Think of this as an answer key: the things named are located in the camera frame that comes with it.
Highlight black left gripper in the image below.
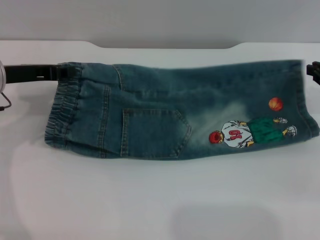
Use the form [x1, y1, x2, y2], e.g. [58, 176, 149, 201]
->
[3, 63, 82, 82]

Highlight blue denim shorts with print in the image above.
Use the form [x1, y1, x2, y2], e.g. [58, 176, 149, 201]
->
[44, 58, 320, 161]

